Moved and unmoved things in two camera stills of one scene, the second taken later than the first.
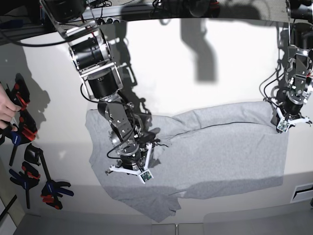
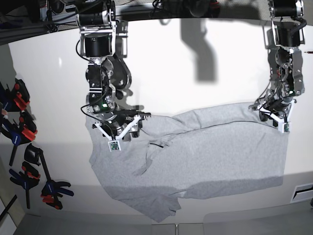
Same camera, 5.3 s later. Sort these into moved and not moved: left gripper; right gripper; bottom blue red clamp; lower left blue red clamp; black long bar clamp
Moved: left gripper; right gripper
Not moved: black long bar clamp; lower left blue red clamp; bottom blue red clamp
